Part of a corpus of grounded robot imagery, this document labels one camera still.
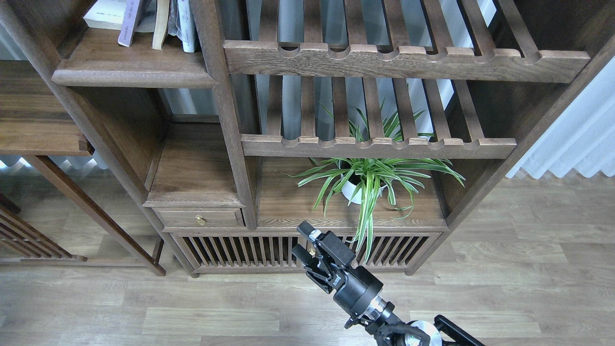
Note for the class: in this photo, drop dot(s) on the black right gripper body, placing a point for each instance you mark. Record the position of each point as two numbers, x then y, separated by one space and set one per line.
357 289

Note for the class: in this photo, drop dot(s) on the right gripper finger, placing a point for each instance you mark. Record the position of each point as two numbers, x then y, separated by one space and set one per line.
309 232
303 255

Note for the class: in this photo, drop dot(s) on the white lavender book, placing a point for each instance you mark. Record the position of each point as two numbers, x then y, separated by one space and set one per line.
133 13

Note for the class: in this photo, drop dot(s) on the yellow green book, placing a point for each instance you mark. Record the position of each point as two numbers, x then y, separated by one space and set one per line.
108 14

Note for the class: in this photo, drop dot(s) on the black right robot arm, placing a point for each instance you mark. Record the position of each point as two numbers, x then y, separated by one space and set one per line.
390 330

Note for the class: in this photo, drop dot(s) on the white plant pot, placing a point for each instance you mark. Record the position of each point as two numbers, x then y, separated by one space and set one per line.
348 189

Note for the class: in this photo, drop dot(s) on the green spider plant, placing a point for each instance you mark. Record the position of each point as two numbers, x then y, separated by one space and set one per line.
399 175

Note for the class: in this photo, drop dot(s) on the brass drawer knob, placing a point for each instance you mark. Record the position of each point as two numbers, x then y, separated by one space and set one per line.
199 219

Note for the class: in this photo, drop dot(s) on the dark wooden bookshelf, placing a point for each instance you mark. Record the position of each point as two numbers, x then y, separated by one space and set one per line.
273 83

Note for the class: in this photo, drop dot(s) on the tan upright book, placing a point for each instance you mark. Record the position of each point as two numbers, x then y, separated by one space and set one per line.
163 8

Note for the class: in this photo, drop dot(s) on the white curtain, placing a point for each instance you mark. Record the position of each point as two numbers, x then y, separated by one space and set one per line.
582 139

